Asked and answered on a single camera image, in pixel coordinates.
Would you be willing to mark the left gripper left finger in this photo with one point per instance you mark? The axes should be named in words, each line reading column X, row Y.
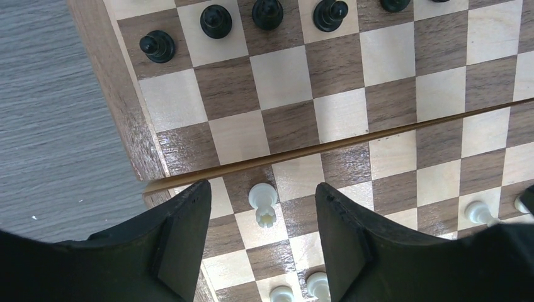
column 154, row 256

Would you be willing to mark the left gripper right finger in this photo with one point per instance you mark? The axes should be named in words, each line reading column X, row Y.
column 369, row 257

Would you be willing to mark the white knight chess piece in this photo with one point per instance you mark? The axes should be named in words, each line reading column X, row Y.
column 282, row 294

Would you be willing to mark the white rook chess piece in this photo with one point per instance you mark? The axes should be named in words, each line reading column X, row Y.
column 263, row 197

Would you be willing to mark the wooden chess board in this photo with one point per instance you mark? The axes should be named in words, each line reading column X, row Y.
column 413, row 115

